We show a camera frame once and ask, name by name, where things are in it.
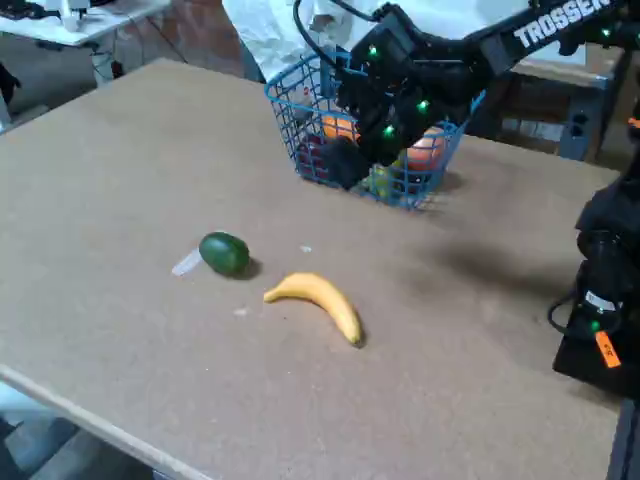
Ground round green toy fruit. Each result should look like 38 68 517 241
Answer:
198 231 251 276

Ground dark red toy fruit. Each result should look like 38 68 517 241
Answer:
298 133 332 180

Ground orange toy fruit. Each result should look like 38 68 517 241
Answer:
322 114 362 145

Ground orange-red round toy fruit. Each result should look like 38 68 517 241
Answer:
404 126 448 174

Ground green toy grapes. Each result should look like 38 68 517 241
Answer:
357 158 404 200

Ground yellow toy banana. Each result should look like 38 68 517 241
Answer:
262 271 363 346

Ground wooden workbench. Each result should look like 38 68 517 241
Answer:
467 47 629 162

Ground long white tape strip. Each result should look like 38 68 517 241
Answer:
171 248 204 278

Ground white desk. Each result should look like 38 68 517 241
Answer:
0 0 174 86

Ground blue wire basket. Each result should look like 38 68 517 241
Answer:
263 49 487 211

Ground looped black camera cable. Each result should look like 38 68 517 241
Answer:
292 0 382 71

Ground black arm base cable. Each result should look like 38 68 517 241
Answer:
546 288 585 335

